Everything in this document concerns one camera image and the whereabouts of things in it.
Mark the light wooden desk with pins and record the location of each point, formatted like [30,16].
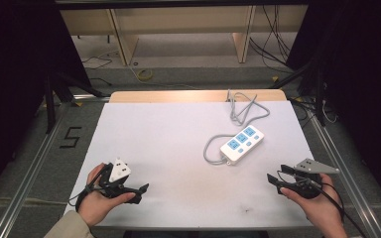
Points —
[125,43]

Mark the metal floor rail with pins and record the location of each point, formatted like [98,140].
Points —
[29,172]
[350,185]

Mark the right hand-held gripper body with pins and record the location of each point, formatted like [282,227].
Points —
[314,167]

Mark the person's right hand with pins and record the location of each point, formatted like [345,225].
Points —
[324,211]

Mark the white power strip blue sockets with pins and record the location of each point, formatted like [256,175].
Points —
[241,145]

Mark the black curtain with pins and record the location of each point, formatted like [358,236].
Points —
[360,82]
[16,82]

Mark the person's left hand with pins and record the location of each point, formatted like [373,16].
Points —
[94,205]

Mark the black metal stand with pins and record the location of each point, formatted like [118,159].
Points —
[319,99]
[49,105]

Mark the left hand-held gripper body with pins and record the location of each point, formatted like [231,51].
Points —
[120,170]

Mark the white table sheet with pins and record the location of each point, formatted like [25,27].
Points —
[165,165]

